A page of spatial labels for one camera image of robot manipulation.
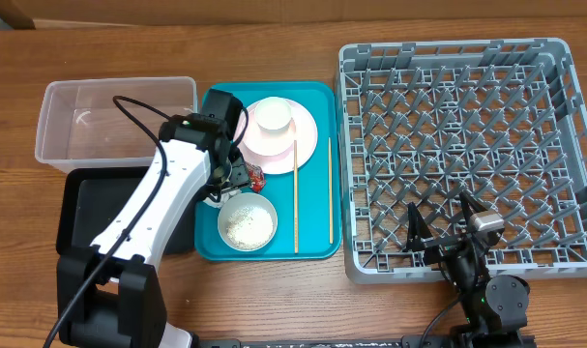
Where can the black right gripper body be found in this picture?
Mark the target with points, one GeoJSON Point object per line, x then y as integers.
{"type": "Point", "coordinates": [461, 270]}

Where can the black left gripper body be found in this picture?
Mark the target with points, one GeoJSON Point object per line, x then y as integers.
{"type": "Point", "coordinates": [239, 173]}

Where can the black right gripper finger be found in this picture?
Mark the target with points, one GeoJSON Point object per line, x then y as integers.
{"type": "Point", "coordinates": [418, 231]}
{"type": "Point", "coordinates": [470, 206]}

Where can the red snack wrapper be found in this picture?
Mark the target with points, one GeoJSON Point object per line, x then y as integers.
{"type": "Point", "coordinates": [256, 177]}

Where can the grey bowl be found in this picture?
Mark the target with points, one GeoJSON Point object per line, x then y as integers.
{"type": "Point", "coordinates": [243, 200]}

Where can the wooden chopstick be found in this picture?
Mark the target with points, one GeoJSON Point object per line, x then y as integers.
{"type": "Point", "coordinates": [330, 194]}
{"type": "Point", "coordinates": [296, 197]}

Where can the white rice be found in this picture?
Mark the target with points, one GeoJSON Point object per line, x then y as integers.
{"type": "Point", "coordinates": [249, 228]}

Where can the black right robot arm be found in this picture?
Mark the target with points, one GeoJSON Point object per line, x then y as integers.
{"type": "Point", "coordinates": [494, 305]}

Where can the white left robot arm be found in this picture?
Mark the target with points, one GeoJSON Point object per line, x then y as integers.
{"type": "Point", "coordinates": [108, 292]}

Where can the grey dishwasher rack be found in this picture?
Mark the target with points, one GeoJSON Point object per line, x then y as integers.
{"type": "Point", "coordinates": [422, 122]}

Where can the small pink plate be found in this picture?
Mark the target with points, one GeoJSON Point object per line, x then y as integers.
{"type": "Point", "coordinates": [266, 143]}

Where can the teal plastic tray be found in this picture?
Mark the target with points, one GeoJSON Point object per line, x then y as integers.
{"type": "Point", "coordinates": [314, 243]}

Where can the white cup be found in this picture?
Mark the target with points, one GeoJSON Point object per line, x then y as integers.
{"type": "Point", "coordinates": [273, 114]}

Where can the black tray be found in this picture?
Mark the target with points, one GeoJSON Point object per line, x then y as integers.
{"type": "Point", "coordinates": [93, 197]}

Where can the clear plastic bin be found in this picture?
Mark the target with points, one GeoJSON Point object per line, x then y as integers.
{"type": "Point", "coordinates": [80, 126]}

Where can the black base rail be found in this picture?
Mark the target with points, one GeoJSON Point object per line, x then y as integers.
{"type": "Point", "coordinates": [370, 343]}

